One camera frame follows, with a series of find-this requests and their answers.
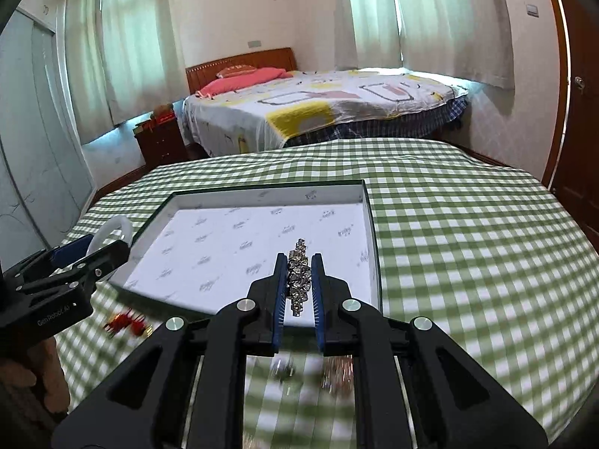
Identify silver chain bracelet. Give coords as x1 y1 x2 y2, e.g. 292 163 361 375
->
285 238 314 317

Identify white jade bangle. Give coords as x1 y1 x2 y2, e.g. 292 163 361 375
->
86 215 133 256

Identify red tassel knot ornament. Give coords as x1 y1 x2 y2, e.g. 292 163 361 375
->
104 310 153 339

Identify white jewelry tray box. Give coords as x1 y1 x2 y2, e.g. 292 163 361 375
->
110 180 382 315

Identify person's left hand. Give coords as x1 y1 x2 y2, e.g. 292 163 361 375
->
1 337 70 413

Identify grey wardrobe sliding door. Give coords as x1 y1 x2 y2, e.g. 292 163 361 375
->
1 11 93 268

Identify dark wooden nightstand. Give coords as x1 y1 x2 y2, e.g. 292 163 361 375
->
133 113 189 169

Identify green checkered tablecloth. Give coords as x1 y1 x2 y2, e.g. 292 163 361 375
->
70 139 598 447

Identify red items on nightstand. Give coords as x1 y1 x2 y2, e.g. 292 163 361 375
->
133 103 177 135

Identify left white curtain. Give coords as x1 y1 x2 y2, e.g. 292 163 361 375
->
64 0 187 145

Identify white curtain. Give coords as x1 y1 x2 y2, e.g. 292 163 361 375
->
64 0 187 145
334 0 515 89

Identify bed with patterned bedspread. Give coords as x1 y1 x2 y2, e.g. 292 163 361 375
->
182 68 468 157

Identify wooden headboard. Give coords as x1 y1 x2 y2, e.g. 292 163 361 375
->
186 47 298 94

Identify pink pillow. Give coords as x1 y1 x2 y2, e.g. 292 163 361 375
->
195 67 292 98

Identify red patterned pillow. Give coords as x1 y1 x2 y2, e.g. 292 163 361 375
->
216 64 257 79

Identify brown wooden door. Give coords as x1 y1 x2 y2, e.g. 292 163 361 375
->
542 0 598 232

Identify right white curtain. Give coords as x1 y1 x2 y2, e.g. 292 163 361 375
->
334 0 515 89

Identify rose gold chain bracelet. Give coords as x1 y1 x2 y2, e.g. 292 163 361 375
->
319 355 356 397

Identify white wall switch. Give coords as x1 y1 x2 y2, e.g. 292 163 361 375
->
526 4 539 18

